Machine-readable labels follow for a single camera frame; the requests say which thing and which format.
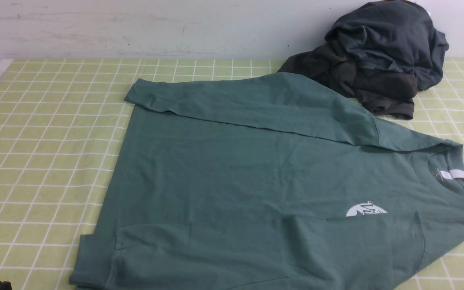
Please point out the dark blue-grey crumpled garment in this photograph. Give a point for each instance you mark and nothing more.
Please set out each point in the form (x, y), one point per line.
(395, 36)

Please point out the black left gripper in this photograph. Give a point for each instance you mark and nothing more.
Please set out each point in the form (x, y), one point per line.
(5, 285)

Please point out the dark brown-grey crumpled garment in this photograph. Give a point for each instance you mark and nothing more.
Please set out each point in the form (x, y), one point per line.
(381, 92)

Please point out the green long-sleeve top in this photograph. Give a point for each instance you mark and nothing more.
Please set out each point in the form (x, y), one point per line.
(269, 183)

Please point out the green checkered tablecloth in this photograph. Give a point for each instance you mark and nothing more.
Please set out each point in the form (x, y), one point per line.
(62, 122)

